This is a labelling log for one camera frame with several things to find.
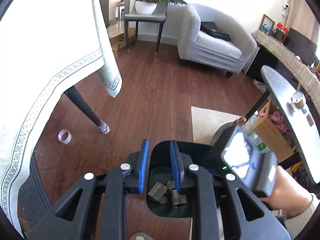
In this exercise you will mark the beige fringed table runner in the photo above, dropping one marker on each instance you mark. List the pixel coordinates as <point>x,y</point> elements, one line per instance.
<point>298,69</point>

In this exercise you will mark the grey fabric armchair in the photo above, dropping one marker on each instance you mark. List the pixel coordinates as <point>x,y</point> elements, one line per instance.
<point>197,46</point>

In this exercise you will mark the wooden storage box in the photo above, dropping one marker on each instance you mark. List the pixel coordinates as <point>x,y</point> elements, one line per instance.
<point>270,134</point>

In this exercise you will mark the white security camera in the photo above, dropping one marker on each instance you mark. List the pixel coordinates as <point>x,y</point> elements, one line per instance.
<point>285,7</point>

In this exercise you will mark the grey dining chair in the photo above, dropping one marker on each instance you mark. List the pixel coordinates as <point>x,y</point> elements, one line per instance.
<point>158,16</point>

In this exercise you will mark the dark green trash bin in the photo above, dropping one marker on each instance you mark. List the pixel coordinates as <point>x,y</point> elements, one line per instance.
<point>160,171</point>

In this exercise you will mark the white cardboard box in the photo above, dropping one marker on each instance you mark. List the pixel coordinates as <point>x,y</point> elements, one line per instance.
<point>157,191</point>

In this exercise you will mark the small blue globe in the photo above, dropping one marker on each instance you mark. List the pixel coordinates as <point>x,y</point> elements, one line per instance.
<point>266,28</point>

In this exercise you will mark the framed picture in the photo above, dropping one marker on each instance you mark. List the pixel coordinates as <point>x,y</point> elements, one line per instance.
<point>269,22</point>

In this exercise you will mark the black bag on armchair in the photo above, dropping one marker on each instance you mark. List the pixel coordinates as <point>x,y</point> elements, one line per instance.
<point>212,30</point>

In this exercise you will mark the person's right hand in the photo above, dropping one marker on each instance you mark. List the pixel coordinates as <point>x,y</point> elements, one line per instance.
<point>288,195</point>

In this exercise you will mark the pale green patterned tablecloth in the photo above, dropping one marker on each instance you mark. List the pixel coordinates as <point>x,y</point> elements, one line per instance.
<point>47,46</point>

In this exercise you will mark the cardboard box on floor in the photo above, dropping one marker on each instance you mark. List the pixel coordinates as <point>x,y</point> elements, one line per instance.
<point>119,41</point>

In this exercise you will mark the beige rug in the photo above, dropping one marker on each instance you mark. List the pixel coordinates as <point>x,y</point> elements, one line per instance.
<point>205,122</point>

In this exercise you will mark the grey striped floor mat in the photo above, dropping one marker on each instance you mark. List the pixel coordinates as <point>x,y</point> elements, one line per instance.
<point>32,197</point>

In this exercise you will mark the brown paper tape roll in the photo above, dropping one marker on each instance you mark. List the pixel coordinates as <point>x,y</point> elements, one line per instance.
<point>298,100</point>

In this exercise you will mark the potted green bonsai plant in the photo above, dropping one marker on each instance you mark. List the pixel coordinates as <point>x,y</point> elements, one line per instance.
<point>147,7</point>

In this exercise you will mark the red paper decoration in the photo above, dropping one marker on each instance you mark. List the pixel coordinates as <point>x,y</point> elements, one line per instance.
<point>281,27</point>

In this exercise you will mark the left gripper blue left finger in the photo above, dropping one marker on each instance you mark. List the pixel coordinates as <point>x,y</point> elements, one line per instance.
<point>141,165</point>

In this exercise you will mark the round grey marble coffee table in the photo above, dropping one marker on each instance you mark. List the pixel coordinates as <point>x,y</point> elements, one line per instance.
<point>305,133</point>

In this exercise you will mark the black monitor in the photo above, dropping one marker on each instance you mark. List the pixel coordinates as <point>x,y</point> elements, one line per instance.
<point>302,46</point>

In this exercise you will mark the black dining table leg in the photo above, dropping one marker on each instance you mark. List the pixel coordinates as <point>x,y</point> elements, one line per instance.
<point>75,97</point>

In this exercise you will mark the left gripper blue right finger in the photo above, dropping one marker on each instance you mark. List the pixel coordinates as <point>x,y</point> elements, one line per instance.
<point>176,165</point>

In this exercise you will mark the clear tape roll on floor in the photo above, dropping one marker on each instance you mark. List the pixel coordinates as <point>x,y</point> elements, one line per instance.
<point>64,136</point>

